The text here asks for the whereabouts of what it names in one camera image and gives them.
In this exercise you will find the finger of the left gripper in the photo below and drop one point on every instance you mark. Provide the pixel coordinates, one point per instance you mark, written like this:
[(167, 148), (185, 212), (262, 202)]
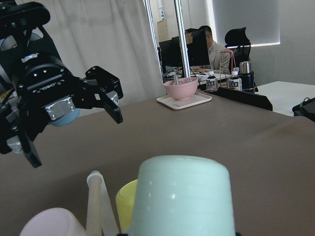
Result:
[(14, 137), (104, 91)]

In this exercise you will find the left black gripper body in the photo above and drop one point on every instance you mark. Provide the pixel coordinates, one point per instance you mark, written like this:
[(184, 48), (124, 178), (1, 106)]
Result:
[(47, 93)]

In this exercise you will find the pink plastic cup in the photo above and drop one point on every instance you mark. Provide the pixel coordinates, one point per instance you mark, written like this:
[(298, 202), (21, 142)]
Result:
[(54, 222)]

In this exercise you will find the mint green plastic cup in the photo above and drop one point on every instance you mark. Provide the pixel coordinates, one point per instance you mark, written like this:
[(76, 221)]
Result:
[(179, 195)]

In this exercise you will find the white wooden cup holder rack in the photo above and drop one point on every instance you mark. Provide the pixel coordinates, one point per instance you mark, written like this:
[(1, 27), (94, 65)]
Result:
[(100, 216)]

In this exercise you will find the yellow plastic cup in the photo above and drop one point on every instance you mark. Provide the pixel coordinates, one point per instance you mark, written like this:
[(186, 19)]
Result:
[(124, 202)]

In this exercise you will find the metal spoon black tip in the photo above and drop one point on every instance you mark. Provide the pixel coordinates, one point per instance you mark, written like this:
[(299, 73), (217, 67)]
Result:
[(176, 80)]

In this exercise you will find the pink bowl of ice cubes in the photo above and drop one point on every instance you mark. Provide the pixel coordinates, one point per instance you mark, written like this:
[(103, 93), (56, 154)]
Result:
[(185, 89)]

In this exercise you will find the cream plastic tray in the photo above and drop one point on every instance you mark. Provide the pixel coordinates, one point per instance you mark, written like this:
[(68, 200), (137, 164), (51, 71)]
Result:
[(195, 99)]

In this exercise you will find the black monitor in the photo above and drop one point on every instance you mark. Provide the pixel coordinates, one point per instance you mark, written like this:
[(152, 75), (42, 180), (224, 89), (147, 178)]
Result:
[(199, 49)]

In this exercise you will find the tea bottle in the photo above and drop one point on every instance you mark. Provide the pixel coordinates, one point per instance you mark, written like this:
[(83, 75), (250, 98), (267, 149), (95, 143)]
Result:
[(235, 81), (211, 82)]

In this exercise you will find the seated person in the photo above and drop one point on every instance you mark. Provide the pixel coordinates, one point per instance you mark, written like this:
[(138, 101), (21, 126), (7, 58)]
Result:
[(219, 62)]

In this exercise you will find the black office chair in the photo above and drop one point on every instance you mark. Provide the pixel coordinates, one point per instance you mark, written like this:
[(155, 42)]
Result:
[(237, 41)]

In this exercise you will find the black flat bar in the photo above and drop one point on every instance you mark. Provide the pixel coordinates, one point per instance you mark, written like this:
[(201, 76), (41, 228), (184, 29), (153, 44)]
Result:
[(257, 100)]

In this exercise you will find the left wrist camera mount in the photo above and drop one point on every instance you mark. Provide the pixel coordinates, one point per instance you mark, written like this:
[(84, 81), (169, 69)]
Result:
[(19, 21)]

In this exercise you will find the aluminium frame post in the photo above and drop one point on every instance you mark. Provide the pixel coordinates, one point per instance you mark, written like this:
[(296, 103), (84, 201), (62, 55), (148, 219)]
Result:
[(182, 38)]

